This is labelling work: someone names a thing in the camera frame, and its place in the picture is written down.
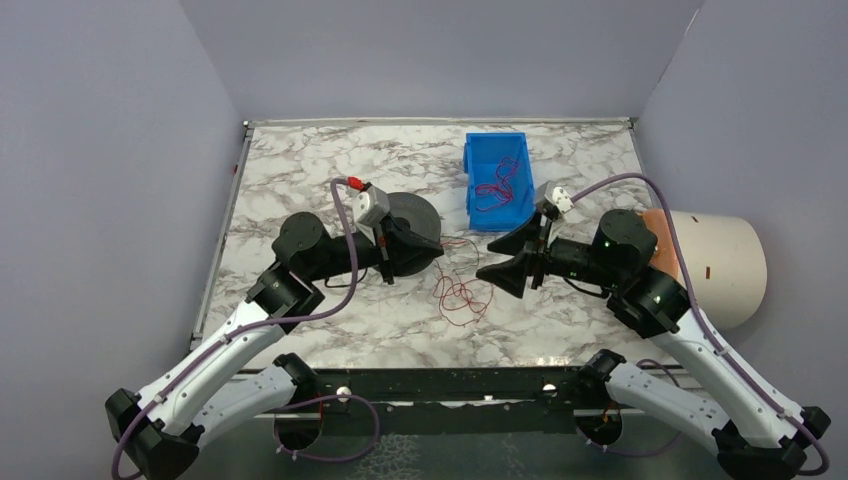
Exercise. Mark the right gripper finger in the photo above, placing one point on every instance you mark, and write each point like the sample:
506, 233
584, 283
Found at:
511, 276
514, 242

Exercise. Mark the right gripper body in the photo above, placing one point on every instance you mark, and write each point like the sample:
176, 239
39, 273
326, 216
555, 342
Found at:
541, 252

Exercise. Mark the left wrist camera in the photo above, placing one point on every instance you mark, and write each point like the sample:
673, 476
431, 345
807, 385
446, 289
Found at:
370, 204

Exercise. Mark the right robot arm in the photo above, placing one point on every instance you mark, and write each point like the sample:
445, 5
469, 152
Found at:
753, 431

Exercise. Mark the black round spool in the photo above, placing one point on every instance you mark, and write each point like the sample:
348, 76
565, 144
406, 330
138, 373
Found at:
415, 210

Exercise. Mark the white cylinder with orange lid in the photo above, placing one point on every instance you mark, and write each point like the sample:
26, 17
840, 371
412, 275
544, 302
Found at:
724, 258

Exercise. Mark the blue plastic bin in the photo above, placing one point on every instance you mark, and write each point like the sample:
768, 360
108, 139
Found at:
500, 188

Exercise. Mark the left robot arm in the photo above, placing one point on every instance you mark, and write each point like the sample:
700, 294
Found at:
163, 427

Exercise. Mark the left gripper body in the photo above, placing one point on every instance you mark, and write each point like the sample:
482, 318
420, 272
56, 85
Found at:
385, 255

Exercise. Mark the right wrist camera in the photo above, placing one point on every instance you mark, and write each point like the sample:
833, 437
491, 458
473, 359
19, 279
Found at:
552, 201

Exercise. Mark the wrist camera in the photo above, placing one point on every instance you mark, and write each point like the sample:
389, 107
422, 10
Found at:
552, 201
370, 204

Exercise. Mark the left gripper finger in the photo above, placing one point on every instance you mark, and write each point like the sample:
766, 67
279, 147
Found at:
408, 263
403, 238

